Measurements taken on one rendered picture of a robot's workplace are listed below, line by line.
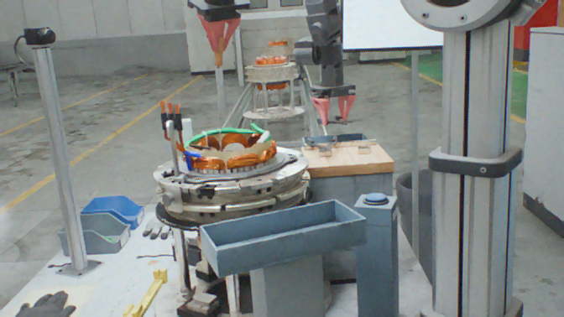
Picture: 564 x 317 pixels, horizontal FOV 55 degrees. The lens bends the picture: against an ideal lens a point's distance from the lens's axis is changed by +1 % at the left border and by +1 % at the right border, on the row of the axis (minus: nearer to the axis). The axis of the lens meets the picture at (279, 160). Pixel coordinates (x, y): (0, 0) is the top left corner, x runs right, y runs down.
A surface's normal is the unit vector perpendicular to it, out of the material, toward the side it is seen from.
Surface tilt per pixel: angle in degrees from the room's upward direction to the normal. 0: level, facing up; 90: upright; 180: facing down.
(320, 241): 90
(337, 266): 90
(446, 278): 90
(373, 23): 83
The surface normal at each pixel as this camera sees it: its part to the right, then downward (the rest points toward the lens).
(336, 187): 0.04, 0.25
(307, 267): 0.36, 0.22
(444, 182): -0.62, 0.25
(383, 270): -0.36, 0.26
